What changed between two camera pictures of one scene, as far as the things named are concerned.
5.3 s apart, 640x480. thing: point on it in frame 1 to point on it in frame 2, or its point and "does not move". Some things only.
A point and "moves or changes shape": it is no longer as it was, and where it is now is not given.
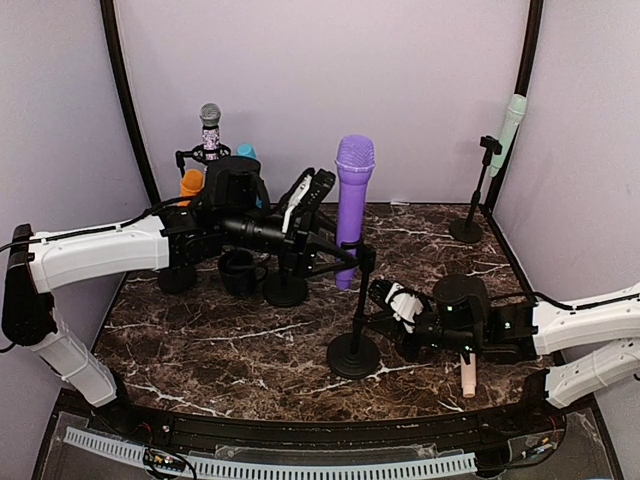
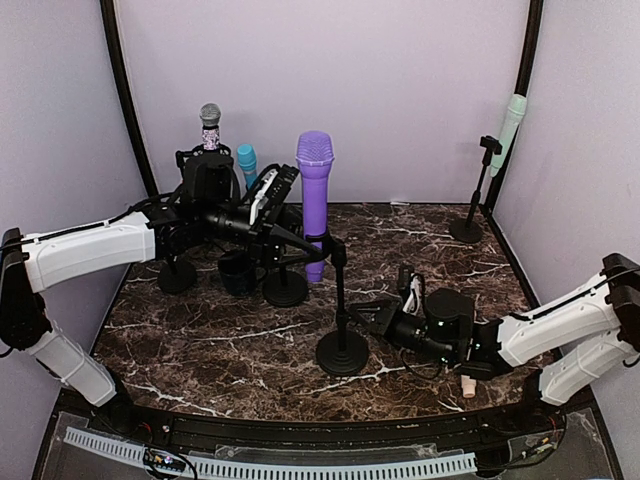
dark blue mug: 240,272 does not move
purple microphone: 354,162 to 314,156
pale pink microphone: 468,375 does not move
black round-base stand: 355,356 moves or changes shape
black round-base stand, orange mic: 178,279 does not move
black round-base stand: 285,289 does not move
